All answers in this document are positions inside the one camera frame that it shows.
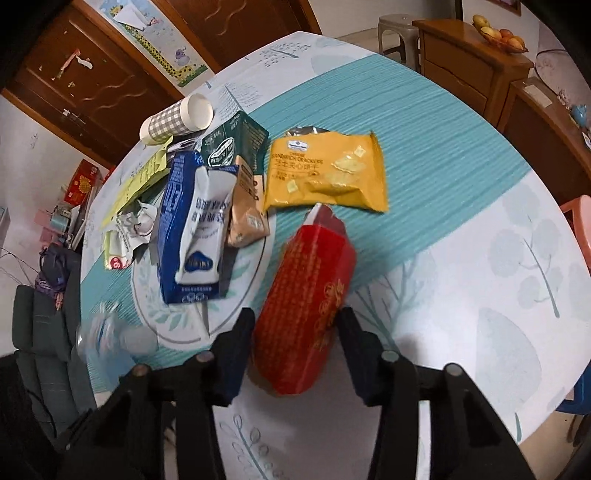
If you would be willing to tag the brown packet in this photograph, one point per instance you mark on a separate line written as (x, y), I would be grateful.
(247, 217)

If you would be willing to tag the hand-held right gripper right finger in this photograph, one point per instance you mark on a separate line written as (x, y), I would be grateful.
(358, 360)

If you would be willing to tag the dark green packet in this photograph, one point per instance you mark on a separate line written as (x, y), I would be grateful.
(244, 134)

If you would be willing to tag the white side cabinet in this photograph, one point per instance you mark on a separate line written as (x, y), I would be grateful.
(85, 212)

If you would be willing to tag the pink electric fan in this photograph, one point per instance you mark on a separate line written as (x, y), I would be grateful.
(554, 69)

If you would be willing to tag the blue plastic stool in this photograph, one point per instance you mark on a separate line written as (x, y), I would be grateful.
(579, 397)

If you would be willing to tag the yellow cracker packet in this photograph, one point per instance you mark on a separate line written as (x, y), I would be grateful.
(323, 175)

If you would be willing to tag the red patterned box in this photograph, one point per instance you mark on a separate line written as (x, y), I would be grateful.
(300, 300)

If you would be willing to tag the pink plastic stool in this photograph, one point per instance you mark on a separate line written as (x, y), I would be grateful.
(579, 221)

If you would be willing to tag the giraffe height chart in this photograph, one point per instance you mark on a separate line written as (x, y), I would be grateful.
(152, 41)

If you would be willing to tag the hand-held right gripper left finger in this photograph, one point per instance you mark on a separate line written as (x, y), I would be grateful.
(235, 360)

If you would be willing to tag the dark green sofa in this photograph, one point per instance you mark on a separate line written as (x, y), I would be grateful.
(41, 332)

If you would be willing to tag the small red green packet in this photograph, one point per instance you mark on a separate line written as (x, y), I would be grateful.
(113, 254)

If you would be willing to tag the tree print tablecloth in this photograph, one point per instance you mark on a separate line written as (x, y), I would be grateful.
(438, 161)

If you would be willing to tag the small wooden cabinet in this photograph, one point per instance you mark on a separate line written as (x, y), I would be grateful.
(461, 69)

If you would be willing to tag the yellow-green packet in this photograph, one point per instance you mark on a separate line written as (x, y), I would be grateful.
(138, 180)

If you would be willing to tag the white wrapper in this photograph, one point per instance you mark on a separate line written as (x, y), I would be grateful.
(143, 221)

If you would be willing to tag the fruit bowl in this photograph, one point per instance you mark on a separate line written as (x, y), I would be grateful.
(501, 37)

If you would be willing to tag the large red carton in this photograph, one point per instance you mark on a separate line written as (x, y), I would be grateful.
(83, 182)

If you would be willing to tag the small dark wrapper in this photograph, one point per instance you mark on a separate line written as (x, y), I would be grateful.
(184, 146)

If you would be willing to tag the clear plastic bottle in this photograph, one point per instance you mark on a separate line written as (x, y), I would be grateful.
(106, 337)

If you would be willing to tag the checked paper cup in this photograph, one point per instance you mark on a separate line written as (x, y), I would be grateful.
(171, 122)

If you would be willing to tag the blue white milk carton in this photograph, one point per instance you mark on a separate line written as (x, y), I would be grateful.
(184, 221)

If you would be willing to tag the brown wooden door with stickers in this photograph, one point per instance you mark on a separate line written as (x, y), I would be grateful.
(92, 83)

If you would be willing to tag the purple bag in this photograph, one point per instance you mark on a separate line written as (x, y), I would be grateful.
(53, 277)

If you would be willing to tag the small blue pot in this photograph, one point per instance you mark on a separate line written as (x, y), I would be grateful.
(580, 114)

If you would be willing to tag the grey plastic stool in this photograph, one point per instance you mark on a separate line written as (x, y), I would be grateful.
(397, 27)

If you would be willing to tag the long wooden cabinet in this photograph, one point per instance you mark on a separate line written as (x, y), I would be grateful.
(540, 152)

